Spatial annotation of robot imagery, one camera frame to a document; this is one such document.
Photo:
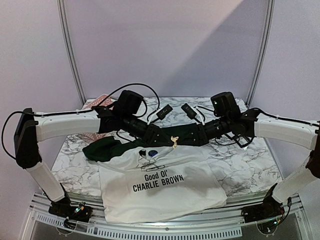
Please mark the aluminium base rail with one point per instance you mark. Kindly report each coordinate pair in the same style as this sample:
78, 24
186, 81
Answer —
224, 223

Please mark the aluminium corner post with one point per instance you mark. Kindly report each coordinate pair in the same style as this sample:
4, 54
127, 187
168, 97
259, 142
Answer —
61, 5
262, 52

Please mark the aluminium right corner post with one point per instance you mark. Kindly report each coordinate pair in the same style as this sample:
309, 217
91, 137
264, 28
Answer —
262, 52

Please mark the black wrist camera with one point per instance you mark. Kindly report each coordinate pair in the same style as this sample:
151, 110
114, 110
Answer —
224, 104
128, 102

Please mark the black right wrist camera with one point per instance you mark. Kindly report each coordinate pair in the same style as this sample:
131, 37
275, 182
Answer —
224, 104

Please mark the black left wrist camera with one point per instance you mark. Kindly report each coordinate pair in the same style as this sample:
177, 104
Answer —
128, 102

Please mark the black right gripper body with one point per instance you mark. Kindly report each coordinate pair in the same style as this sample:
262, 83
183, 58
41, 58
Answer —
202, 131

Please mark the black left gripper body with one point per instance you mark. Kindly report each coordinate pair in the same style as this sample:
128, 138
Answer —
127, 127

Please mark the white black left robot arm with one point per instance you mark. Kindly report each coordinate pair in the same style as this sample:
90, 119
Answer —
34, 128

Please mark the white and green t-shirt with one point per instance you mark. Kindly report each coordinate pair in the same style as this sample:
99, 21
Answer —
138, 188

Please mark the aluminium left corner post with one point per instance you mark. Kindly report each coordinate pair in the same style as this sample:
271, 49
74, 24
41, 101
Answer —
61, 5

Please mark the black wire frame organizer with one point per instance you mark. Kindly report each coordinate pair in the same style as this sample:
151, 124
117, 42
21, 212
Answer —
236, 140

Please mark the round blue picture badge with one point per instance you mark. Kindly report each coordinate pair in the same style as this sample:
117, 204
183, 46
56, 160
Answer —
152, 153

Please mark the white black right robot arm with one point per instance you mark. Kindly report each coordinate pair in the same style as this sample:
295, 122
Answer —
295, 142

